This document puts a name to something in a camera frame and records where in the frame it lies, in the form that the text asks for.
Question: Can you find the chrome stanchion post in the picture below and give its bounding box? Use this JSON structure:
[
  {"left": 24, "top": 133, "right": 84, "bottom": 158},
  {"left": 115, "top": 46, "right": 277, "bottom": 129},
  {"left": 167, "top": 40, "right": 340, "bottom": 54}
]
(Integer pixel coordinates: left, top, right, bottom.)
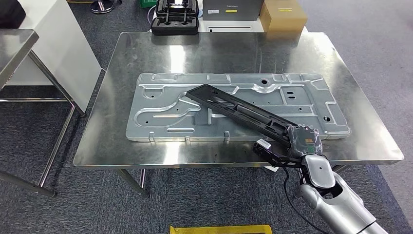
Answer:
[{"left": 90, "top": 0, "right": 115, "bottom": 14}]

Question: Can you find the steel side table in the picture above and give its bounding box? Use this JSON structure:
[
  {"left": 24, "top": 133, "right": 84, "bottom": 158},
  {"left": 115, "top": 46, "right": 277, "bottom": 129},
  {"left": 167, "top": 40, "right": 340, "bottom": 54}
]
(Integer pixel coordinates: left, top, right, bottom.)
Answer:
[{"left": 0, "top": 28, "right": 86, "bottom": 198}]

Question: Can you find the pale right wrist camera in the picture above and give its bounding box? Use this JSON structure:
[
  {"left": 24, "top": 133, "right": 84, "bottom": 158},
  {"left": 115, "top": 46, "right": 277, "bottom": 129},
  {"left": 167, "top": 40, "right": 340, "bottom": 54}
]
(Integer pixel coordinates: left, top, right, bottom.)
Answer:
[{"left": 252, "top": 138, "right": 304, "bottom": 169}]

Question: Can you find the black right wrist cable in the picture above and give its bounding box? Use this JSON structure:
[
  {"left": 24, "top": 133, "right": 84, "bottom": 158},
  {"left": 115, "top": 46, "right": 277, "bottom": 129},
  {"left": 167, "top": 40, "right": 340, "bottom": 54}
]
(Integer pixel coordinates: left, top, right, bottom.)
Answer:
[{"left": 282, "top": 166, "right": 330, "bottom": 234}]

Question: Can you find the grey upright metal panel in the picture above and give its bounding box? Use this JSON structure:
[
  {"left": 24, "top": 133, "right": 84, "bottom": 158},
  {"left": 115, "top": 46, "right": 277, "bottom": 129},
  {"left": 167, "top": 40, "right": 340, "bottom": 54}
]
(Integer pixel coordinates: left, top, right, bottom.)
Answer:
[{"left": 202, "top": 0, "right": 265, "bottom": 21}]

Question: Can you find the brown cardboard box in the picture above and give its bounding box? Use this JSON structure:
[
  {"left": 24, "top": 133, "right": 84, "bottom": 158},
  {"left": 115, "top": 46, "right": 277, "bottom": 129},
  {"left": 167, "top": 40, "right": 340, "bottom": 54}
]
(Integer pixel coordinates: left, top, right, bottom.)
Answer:
[{"left": 260, "top": 0, "right": 308, "bottom": 33}]

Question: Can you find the white flat box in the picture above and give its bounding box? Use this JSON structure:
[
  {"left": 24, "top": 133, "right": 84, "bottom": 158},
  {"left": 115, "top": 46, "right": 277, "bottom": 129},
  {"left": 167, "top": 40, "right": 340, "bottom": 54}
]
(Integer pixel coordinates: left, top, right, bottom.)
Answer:
[{"left": 197, "top": 18, "right": 268, "bottom": 34}]

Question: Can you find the black plastic licence plate bracket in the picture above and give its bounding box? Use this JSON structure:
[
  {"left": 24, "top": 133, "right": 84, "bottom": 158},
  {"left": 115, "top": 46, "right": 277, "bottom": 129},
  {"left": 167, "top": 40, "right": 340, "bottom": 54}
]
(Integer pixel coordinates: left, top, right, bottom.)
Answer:
[{"left": 185, "top": 84, "right": 299, "bottom": 148}]

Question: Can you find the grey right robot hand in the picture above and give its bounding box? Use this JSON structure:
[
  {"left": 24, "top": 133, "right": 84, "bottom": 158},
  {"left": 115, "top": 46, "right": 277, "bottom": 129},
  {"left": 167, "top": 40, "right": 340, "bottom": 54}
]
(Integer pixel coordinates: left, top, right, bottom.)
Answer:
[{"left": 286, "top": 124, "right": 323, "bottom": 159}]

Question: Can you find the machined aluminium panel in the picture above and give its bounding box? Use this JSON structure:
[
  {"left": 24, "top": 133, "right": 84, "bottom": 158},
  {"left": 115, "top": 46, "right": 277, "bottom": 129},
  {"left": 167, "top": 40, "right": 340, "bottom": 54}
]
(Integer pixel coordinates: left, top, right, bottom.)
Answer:
[{"left": 125, "top": 72, "right": 352, "bottom": 143}]

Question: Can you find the steel workbench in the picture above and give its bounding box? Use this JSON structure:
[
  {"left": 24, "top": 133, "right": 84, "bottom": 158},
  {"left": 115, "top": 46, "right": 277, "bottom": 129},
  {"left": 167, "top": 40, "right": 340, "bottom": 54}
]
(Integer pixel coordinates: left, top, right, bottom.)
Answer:
[{"left": 73, "top": 30, "right": 405, "bottom": 199}]

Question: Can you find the black foam tool case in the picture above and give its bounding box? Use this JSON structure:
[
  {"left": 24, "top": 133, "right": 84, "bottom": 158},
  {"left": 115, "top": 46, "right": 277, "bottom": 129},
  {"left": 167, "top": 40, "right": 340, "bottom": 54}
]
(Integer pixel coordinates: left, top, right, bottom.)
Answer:
[{"left": 150, "top": 0, "right": 200, "bottom": 36}]

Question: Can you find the white cabinet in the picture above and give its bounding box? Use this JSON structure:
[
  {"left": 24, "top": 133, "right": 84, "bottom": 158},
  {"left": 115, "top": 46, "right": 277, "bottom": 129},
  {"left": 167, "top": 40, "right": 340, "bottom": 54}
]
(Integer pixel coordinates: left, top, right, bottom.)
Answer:
[{"left": 6, "top": 0, "right": 102, "bottom": 114}]

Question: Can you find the black bag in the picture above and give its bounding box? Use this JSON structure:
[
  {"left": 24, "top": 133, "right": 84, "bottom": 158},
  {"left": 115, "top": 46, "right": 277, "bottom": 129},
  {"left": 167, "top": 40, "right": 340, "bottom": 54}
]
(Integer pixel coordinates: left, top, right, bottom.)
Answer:
[{"left": 0, "top": 0, "right": 26, "bottom": 29}]

